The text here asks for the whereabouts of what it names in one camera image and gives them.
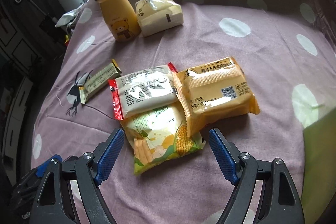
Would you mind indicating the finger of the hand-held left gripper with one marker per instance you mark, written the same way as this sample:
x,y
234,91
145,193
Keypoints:
x,y
42,170

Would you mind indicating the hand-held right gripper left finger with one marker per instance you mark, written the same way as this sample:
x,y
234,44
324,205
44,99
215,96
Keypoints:
x,y
110,155

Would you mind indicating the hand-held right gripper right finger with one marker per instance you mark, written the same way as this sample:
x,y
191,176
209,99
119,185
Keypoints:
x,y
223,155

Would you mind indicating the green corn print packet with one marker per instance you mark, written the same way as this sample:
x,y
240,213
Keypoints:
x,y
157,145

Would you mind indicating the white drawer unit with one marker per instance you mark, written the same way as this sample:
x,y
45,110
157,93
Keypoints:
x,y
18,113

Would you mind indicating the orange snack packet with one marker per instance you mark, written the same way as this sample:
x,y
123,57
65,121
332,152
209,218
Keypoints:
x,y
218,92

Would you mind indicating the white packet with red ends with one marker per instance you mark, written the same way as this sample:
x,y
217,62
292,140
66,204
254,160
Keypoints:
x,y
141,92

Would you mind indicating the small gold bar packet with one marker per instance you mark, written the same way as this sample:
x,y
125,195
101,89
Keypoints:
x,y
98,79

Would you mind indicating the green box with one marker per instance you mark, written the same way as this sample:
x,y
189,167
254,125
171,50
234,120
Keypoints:
x,y
323,155

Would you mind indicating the polka dot pink bedsheet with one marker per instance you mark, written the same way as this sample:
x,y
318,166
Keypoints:
x,y
262,56

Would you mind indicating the white cabinet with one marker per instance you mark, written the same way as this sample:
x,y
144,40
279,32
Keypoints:
x,y
15,37

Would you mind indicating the yellow bear print bottle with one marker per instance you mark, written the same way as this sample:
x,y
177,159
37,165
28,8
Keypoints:
x,y
120,14

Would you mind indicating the crumpled silver bag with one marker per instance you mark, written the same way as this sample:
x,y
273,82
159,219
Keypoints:
x,y
68,16

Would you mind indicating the cream tissue pack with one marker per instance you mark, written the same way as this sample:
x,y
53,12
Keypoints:
x,y
160,14

